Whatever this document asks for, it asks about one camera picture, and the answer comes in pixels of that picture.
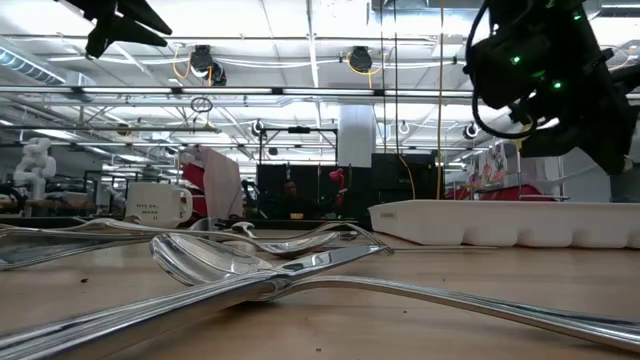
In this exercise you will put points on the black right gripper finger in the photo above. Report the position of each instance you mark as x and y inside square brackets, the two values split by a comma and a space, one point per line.
[575, 147]

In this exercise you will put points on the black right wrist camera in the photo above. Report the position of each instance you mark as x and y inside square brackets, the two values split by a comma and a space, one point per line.
[505, 70]

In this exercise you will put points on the white cutlery tray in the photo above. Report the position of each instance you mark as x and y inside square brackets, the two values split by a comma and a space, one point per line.
[450, 220]

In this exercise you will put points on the white robot figure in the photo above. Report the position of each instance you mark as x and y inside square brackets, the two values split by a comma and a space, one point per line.
[35, 165]

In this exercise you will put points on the black aluminium table frame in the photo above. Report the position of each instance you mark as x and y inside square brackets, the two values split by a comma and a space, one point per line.
[50, 221]

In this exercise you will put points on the black partition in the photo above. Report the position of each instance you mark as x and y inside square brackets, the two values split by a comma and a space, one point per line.
[390, 175]

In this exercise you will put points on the red object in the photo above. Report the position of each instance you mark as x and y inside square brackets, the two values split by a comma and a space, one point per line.
[337, 176]

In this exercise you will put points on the cluttered workbench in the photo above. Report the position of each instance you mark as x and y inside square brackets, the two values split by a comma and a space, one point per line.
[75, 197]

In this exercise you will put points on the metal shelf rack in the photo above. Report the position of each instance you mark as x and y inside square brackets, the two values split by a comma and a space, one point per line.
[542, 198]

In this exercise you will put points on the silver spoon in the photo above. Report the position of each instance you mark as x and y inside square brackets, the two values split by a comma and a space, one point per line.
[243, 229]
[100, 221]
[300, 247]
[200, 257]

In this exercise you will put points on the white pillar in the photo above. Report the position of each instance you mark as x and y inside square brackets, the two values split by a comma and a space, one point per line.
[357, 135]

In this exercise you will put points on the pink panel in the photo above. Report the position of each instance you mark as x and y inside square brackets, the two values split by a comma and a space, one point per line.
[222, 185]

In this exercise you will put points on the ceiling light strip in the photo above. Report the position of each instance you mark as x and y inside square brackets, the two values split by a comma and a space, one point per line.
[225, 91]

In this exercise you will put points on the silver air duct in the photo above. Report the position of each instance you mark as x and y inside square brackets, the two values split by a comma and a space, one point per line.
[25, 65]

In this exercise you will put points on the person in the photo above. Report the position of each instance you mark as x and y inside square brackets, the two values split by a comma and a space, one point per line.
[290, 189]

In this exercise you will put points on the colourful floral banner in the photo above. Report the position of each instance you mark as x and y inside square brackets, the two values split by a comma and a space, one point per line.
[492, 167]

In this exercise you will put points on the black rack frame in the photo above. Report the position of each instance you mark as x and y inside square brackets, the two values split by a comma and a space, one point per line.
[300, 129]

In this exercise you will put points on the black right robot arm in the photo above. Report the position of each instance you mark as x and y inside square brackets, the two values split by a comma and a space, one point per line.
[540, 12]

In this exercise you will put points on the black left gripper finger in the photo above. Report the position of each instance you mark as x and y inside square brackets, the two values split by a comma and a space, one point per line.
[125, 10]
[107, 35]

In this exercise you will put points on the white mug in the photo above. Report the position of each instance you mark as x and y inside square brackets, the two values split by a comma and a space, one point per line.
[155, 202]

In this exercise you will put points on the silver fork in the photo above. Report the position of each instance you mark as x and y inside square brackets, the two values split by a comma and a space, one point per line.
[50, 250]
[382, 244]

